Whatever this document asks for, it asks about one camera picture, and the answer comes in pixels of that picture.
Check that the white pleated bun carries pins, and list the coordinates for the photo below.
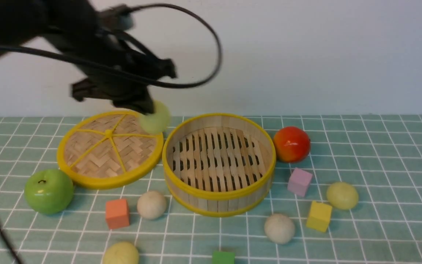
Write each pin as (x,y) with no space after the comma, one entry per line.
(279,228)

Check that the pink foam cube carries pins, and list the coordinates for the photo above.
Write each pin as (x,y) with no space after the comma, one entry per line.
(299,182)

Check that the bamboo steamer tray yellow rim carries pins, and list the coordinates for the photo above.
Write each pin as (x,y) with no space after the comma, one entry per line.
(219,164)

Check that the green checkered tablecloth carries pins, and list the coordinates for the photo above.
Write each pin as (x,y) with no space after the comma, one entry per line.
(379,155)

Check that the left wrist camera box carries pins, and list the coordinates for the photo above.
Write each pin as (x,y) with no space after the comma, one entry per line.
(116,18)

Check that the pale yellow bun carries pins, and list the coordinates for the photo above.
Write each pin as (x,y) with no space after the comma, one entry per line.
(342,195)

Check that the yellow foam cube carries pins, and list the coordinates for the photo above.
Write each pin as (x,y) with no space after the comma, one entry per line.
(319,216)

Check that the red orange pomegranate fruit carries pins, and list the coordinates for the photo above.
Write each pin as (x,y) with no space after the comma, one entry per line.
(292,144)

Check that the green foam cube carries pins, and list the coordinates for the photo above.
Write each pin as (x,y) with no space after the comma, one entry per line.
(223,257)

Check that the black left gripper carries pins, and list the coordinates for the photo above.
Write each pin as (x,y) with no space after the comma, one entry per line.
(112,69)

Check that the orange foam cube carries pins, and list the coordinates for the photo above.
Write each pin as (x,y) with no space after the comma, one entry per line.
(117,213)

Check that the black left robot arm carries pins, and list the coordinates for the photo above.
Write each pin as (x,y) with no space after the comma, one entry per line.
(24,20)

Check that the green apple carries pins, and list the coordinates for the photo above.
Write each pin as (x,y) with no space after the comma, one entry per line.
(49,191)

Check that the yellow green bun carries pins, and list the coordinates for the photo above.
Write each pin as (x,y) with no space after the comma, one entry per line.
(156,122)

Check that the bamboo steamer lid yellow rim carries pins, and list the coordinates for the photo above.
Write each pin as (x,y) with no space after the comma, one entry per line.
(109,150)

